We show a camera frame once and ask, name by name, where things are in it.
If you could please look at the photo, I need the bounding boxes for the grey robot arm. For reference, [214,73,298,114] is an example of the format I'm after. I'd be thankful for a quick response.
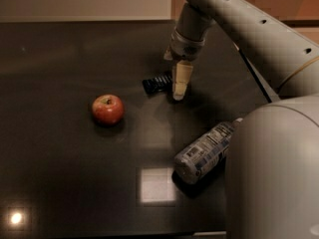
[167,0,319,239]

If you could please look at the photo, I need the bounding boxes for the clear labelled plastic bottle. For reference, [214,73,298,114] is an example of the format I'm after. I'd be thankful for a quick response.
[173,118,242,185]

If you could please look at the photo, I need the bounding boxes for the grey side table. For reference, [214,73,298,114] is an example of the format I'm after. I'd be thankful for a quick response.
[232,42,282,104]

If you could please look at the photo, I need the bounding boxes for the dark blue snack bar wrapper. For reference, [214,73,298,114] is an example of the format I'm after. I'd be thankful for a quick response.
[142,72,172,95]

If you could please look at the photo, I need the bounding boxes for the red apple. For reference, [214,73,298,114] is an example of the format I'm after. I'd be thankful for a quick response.
[92,95,125,126]

